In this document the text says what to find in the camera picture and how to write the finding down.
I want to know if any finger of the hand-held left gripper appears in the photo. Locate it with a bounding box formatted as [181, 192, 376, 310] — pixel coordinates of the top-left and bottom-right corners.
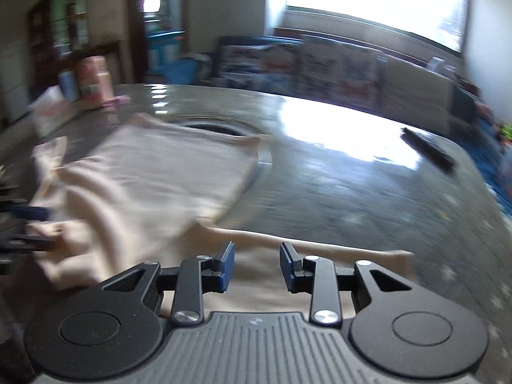
[0, 232, 57, 267]
[0, 184, 53, 222]

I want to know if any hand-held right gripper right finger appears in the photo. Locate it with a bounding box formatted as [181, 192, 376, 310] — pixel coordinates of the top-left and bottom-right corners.
[279, 241, 414, 325]

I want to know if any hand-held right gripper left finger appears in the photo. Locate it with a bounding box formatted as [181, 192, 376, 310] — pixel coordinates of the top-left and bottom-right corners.
[100, 241, 236, 326]

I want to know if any beige garment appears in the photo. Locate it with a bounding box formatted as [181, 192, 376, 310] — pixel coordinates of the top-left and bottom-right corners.
[26, 113, 414, 316]

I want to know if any white tissue box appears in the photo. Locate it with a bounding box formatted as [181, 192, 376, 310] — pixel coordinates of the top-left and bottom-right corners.
[28, 87, 78, 139]

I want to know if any white refrigerator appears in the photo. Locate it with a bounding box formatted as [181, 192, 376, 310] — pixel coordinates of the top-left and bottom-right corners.
[0, 42, 30, 123]

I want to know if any blue and white carton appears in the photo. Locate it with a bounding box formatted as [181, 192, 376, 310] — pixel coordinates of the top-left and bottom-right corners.
[58, 70, 81, 102]

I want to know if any black round induction cooktop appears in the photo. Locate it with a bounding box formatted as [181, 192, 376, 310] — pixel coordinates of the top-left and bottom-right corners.
[182, 122, 275, 193]

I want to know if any pink cartoon bottle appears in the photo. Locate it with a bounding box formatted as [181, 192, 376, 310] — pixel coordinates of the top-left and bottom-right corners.
[76, 56, 115, 107]

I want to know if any black remote control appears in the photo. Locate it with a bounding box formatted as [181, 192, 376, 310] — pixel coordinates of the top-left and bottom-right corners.
[401, 127, 457, 174]

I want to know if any dark wooden display cabinet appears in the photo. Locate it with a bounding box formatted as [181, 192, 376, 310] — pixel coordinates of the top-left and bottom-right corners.
[26, 0, 132, 84]

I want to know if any tall butterfly print cushion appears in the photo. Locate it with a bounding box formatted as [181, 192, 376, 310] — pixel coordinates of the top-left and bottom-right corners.
[299, 35, 382, 109]

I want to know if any blue sofa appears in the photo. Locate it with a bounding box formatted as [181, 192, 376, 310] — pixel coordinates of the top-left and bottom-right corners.
[146, 28, 486, 137]

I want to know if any wide butterfly print cushion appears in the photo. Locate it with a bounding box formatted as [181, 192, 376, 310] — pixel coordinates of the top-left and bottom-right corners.
[218, 42, 300, 92]

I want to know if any blue cabinet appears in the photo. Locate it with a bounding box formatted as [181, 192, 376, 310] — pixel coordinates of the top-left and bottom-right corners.
[146, 30, 187, 75]

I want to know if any plain beige cushion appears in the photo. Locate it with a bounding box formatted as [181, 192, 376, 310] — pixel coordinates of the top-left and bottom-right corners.
[382, 54, 453, 134]

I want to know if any white plush toy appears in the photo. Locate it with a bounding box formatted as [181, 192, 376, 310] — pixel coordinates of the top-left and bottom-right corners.
[426, 56, 457, 78]

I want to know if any dark wooden door frame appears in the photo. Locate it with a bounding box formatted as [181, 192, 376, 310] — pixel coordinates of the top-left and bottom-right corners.
[127, 0, 193, 81]

